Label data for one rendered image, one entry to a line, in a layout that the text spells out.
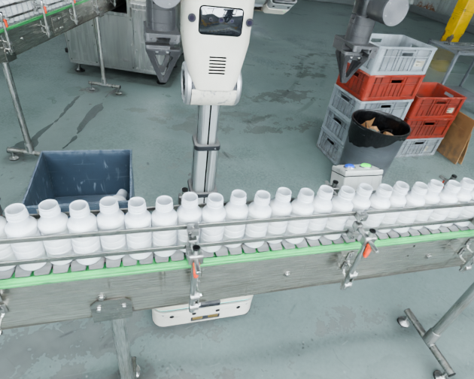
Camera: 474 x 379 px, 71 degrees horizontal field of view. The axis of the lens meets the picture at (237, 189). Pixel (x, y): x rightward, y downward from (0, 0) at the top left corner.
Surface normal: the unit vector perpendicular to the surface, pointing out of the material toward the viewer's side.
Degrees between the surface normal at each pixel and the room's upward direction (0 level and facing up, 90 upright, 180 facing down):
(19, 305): 90
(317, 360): 0
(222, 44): 90
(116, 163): 90
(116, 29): 90
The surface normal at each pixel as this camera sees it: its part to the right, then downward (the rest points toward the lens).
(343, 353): 0.12, -0.78
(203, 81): 0.24, 0.62
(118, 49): -0.07, 0.61
